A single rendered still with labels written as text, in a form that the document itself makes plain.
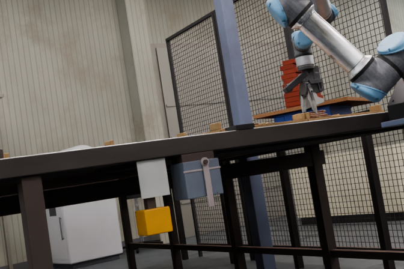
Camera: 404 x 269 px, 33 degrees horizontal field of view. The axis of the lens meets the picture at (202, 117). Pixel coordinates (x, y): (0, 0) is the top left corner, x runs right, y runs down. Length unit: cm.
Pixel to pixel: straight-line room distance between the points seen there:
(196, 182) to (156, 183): 13
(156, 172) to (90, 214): 557
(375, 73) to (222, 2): 250
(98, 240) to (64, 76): 222
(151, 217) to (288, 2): 88
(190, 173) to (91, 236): 557
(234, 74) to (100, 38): 462
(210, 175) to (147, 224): 27
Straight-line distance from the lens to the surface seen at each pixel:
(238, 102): 468
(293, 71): 359
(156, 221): 215
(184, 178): 220
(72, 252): 764
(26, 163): 204
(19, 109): 846
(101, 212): 780
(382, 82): 245
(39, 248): 206
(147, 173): 217
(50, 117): 859
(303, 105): 293
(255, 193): 467
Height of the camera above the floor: 78
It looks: 5 degrees up
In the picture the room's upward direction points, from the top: 9 degrees counter-clockwise
